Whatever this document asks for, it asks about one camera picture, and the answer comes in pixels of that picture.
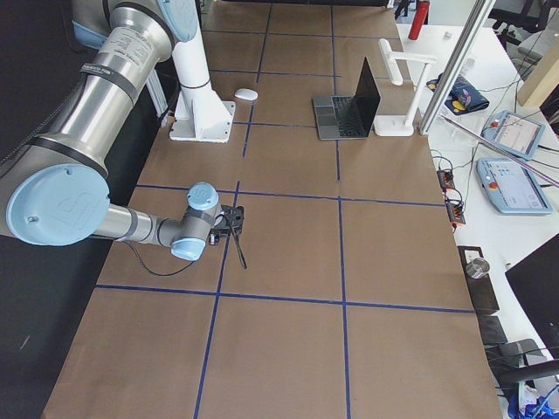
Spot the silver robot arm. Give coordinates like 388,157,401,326
1,1,235,261

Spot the blue teach pendant near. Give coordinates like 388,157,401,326
476,158,553,216

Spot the dark blue space pouch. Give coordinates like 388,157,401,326
445,75,489,115

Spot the blue teach pendant far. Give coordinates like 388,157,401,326
481,110,545,161

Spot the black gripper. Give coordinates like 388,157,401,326
208,227,230,246

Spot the red bottle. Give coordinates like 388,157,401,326
408,0,431,40

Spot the black box with metal cup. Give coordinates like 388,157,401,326
458,245,500,315

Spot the black usb hub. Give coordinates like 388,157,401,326
437,169,455,191
445,197,466,226

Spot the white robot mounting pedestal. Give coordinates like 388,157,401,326
162,1,236,143

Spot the blue teach pendant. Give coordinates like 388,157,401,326
476,158,553,216
481,110,545,161

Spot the grey laptop computer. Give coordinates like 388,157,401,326
312,58,381,141

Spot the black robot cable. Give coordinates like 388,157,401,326
128,209,248,278

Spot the black monitor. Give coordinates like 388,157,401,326
506,235,559,359

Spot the white desk lamp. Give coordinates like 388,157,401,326
374,38,438,137

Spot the white wireless mouse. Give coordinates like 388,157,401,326
234,88,259,101

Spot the aluminium frame post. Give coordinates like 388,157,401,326
419,0,495,135

